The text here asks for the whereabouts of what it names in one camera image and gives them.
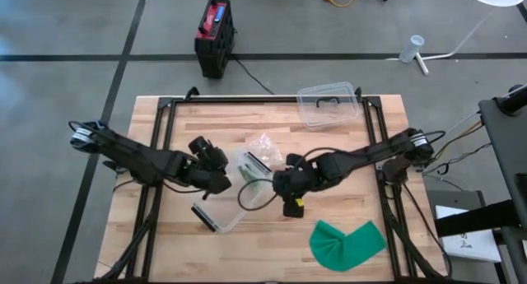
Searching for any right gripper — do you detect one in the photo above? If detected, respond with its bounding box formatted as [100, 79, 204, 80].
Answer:
[271, 153, 321, 219]

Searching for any clear container with black clips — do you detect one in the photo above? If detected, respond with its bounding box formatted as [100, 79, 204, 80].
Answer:
[189, 148, 286, 235]

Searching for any teal elastic bandage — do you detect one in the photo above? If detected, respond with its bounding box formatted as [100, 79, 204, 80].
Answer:
[308, 220, 387, 272]

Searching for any clear plastic lid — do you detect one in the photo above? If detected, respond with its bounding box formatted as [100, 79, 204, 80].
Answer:
[295, 81, 361, 129]

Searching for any red black battery crate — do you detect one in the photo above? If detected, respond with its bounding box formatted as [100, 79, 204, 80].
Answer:
[193, 0, 237, 80]

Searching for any grey cabinet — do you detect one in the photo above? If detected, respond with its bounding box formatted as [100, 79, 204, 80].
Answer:
[425, 189, 489, 219]

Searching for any white lamp stand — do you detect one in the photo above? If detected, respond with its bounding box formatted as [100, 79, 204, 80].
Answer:
[385, 10, 497, 76]

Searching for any white paper box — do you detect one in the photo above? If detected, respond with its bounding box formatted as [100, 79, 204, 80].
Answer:
[434, 204, 504, 263]

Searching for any black equipment stand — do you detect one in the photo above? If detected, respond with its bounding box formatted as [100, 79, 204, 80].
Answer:
[477, 83, 527, 284]

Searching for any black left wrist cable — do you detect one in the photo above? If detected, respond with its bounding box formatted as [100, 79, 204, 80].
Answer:
[162, 179, 213, 201]

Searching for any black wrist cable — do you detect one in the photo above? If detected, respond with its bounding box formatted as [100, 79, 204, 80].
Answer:
[236, 177, 277, 212]
[162, 179, 213, 201]

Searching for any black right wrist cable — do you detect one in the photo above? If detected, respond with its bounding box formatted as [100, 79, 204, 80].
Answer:
[236, 177, 277, 212]

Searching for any black aluminium table frame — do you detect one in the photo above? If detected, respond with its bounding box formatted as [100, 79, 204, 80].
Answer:
[139, 95, 413, 282]

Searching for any black power cable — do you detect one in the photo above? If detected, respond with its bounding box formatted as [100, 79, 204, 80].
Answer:
[233, 56, 276, 95]

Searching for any black cable bundle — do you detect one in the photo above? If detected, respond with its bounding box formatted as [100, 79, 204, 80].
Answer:
[96, 209, 157, 284]
[380, 189, 453, 282]

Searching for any black floor cable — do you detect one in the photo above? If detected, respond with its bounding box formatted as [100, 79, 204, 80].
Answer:
[420, 142, 493, 179]

